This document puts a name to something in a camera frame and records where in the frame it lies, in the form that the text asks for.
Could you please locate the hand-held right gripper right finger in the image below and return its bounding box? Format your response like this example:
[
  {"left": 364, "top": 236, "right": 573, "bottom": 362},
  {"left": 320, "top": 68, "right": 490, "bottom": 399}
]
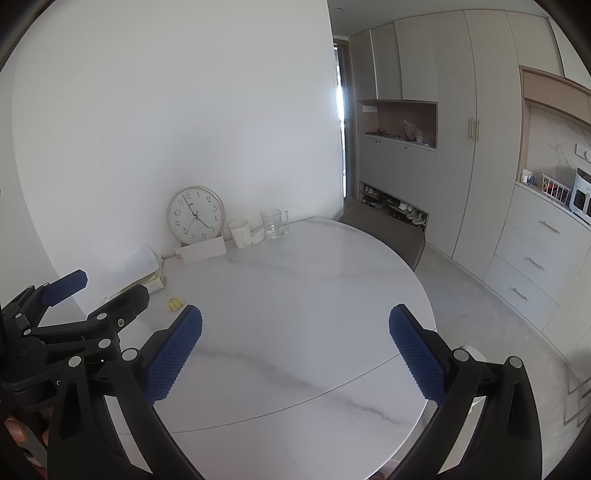
[{"left": 385, "top": 303, "right": 543, "bottom": 480}]

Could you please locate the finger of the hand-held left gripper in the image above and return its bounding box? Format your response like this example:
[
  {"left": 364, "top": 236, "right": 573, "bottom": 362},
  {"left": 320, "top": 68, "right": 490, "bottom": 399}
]
[
  {"left": 2, "top": 270, "right": 88, "bottom": 329},
  {"left": 25, "top": 285, "right": 151, "bottom": 356}
]

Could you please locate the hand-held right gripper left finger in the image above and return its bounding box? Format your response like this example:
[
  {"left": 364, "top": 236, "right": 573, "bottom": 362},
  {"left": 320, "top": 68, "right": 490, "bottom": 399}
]
[{"left": 47, "top": 305, "right": 204, "bottom": 480}]

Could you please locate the person's left hand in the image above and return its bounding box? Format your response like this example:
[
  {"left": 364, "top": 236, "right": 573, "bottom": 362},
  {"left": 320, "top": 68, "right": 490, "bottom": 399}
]
[{"left": 4, "top": 414, "right": 49, "bottom": 448}]

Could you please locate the white paper sheet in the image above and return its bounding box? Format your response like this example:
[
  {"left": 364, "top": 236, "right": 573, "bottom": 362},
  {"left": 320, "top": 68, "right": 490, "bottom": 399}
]
[{"left": 117, "top": 244, "right": 160, "bottom": 284}]

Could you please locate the white card box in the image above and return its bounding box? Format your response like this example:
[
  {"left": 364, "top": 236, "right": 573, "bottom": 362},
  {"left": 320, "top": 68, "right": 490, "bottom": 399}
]
[{"left": 180, "top": 236, "right": 227, "bottom": 265}]

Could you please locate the grey upholstered chair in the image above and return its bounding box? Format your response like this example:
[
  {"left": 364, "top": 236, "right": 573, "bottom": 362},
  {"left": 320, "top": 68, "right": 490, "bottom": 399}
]
[{"left": 338, "top": 203, "right": 426, "bottom": 272}]

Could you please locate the white mug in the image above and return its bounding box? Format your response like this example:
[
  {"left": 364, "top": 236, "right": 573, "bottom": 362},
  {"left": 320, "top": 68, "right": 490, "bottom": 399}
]
[{"left": 229, "top": 219, "right": 252, "bottom": 249}]

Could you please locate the row of shoes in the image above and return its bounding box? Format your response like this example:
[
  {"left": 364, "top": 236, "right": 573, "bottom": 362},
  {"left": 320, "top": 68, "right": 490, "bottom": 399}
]
[{"left": 360, "top": 182, "right": 428, "bottom": 227}]

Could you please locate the grey drawer cabinet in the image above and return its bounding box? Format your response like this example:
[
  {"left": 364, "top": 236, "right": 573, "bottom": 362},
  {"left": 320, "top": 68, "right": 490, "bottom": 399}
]
[{"left": 482, "top": 182, "right": 591, "bottom": 333}]

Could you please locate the clear glass mug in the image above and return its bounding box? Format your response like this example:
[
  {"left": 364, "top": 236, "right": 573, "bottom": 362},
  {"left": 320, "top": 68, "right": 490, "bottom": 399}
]
[{"left": 261, "top": 209, "right": 290, "bottom": 240}]

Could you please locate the grey cabinet with niche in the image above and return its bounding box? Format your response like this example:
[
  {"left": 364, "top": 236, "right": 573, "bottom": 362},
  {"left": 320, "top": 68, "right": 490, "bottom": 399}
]
[{"left": 348, "top": 18, "right": 439, "bottom": 259}]

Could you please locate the white dish rack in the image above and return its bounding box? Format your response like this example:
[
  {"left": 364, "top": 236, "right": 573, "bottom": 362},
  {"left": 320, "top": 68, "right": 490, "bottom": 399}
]
[{"left": 540, "top": 173, "right": 573, "bottom": 204}]

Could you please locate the clutter in cabinet niche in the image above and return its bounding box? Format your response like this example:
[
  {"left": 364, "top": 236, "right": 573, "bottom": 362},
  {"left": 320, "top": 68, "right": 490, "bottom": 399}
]
[{"left": 365, "top": 119, "right": 437, "bottom": 148}]

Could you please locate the tall grey cabinet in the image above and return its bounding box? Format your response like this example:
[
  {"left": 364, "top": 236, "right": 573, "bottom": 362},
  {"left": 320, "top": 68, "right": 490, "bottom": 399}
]
[{"left": 436, "top": 9, "right": 522, "bottom": 281}]

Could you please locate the white countertop oven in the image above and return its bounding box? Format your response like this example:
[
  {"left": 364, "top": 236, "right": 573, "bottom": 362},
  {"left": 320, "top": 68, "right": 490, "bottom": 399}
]
[{"left": 569, "top": 168, "right": 591, "bottom": 225}]

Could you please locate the round white wall clock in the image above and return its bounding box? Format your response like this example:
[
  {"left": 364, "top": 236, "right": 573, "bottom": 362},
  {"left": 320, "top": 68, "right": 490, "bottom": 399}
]
[{"left": 167, "top": 186, "right": 225, "bottom": 245}]

